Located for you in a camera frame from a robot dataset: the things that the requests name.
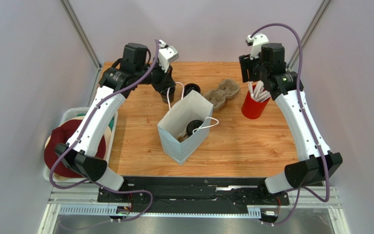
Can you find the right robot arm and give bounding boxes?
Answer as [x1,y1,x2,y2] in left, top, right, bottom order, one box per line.
[239,42,343,194]

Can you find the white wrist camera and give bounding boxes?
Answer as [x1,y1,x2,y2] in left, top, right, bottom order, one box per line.
[158,39,179,72]
[246,33,269,60]

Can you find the white plastic bin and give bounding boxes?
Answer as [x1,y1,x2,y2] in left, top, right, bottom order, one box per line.
[43,107,118,183]

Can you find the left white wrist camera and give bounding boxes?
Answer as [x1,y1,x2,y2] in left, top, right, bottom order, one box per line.
[158,39,179,72]

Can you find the red cup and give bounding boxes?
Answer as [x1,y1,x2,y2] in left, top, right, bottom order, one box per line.
[242,90,269,119]

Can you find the white wrapped straws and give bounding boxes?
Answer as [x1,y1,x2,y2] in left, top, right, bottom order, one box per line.
[247,81,271,103]

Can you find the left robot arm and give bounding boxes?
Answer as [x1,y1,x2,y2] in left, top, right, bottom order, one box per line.
[49,40,179,191]

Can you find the pulp cup carrier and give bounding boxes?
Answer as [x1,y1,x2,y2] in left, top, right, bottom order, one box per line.
[204,79,240,111]
[177,132,192,142]

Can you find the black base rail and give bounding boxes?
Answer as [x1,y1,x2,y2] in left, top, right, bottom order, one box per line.
[97,176,291,215]

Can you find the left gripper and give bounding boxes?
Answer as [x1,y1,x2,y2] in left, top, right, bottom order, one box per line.
[135,58,176,94]

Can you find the maroon cloth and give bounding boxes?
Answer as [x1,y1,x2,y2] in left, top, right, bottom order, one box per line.
[44,117,108,181]

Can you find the green item in bin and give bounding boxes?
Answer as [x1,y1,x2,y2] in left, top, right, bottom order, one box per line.
[108,117,114,130]

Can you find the black lidded coffee cup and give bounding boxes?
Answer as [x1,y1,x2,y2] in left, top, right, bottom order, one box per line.
[183,83,201,97]

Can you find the white paper bag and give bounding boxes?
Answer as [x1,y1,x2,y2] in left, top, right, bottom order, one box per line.
[157,91,219,165]

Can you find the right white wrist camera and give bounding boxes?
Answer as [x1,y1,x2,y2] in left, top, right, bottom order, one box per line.
[246,33,269,60]

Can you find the black cup lid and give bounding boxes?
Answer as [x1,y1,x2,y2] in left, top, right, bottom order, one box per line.
[186,119,203,136]

